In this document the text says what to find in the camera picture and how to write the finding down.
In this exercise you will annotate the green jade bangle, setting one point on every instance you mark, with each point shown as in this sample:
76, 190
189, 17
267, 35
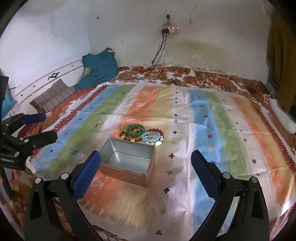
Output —
128, 129

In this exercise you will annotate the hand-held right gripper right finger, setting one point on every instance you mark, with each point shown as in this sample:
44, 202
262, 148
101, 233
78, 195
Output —
204, 176

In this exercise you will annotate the small scissors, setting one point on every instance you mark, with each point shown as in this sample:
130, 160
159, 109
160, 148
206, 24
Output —
174, 81

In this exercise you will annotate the teal garment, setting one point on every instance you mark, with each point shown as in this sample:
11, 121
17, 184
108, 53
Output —
99, 67

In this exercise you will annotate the white curved headboard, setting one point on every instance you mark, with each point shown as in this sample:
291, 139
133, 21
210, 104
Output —
41, 81

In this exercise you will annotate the wall socket with plug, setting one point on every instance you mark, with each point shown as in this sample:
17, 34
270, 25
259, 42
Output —
167, 18

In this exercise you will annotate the silver metal tin box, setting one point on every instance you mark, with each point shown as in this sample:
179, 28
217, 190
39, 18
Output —
129, 160

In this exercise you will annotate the brown striped cushion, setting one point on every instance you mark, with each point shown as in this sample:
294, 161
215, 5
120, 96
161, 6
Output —
53, 96

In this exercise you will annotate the blue cloth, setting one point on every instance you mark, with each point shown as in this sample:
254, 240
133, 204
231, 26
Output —
9, 99

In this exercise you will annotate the white pillow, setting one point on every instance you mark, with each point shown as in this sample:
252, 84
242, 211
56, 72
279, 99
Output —
282, 113

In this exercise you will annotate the yellow hanging garment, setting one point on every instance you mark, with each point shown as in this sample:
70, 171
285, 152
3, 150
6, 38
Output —
281, 58

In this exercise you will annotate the grey object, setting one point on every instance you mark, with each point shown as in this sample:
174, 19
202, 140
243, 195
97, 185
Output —
271, 90

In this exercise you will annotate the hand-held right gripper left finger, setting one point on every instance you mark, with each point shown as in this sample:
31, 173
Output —
86, 176

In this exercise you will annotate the striped colourful mat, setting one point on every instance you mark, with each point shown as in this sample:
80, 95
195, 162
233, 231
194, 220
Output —
208, 129

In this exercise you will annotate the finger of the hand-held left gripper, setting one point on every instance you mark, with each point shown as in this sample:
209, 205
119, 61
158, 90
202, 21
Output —
39, 140
34, 117

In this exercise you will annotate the white power strip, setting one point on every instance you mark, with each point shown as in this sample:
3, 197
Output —
171, 30

